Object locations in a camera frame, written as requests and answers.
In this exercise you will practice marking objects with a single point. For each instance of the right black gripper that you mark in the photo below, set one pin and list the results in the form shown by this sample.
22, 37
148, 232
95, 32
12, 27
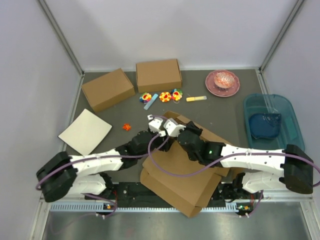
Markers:
191, 126

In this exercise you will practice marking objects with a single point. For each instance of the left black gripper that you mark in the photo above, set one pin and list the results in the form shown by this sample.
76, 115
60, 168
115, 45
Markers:
167, 145

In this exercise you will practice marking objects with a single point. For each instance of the cardboard box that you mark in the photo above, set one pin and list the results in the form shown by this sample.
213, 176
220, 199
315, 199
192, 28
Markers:
159, 75
184, 184
108, 90

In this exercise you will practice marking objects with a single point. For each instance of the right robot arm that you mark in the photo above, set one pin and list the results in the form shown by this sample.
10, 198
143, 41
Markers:
288, 168

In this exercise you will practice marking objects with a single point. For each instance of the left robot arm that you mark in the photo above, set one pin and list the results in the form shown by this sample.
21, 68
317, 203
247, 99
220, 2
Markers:
65, 173

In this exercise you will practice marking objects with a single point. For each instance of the small orange toy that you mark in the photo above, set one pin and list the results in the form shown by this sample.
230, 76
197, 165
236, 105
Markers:
127, 127

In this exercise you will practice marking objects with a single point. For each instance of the blue chalk stick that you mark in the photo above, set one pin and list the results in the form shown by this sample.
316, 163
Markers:
152, 100

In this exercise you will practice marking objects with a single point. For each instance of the yellow chalk stick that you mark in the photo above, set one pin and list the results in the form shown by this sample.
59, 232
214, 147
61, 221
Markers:
196, 98

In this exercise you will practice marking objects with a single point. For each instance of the orange flower plush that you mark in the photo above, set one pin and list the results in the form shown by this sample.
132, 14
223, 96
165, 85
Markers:
165, 97

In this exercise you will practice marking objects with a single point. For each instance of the rainbow flower plush right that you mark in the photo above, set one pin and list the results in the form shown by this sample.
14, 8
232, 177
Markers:
176, 94

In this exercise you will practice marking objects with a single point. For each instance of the rainbow flower plush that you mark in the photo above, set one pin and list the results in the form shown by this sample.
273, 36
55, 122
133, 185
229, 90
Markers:
176, 94
145, 97

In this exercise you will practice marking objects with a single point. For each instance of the rainbow flower plush left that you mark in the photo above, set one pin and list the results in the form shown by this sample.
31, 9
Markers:
145, 97

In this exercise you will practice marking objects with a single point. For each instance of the pink plate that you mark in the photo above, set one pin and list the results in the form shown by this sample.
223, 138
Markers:
224, 93

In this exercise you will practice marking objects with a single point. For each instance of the white square board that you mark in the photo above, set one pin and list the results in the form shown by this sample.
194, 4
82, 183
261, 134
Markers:
85, 133

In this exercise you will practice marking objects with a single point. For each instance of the dark blue dish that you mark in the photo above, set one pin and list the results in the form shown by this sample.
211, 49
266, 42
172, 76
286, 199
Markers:
265, 125

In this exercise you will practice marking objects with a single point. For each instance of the teal plastic bin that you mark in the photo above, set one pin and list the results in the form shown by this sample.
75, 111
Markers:
290, 132

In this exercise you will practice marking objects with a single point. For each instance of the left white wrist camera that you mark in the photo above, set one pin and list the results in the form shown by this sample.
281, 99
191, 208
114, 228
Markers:
155, 123

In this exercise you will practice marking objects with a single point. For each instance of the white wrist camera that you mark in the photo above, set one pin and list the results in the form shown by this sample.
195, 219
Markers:
171, 128
155, 123

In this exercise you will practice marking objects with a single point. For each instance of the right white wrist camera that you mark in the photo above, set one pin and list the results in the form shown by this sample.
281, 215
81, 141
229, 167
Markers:
171, 128

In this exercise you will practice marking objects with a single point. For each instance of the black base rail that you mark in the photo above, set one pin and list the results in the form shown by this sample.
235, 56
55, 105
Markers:
136, 194

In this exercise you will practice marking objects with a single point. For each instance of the grey slotted cable duct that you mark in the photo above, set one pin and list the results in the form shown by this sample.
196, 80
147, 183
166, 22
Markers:
101, 207

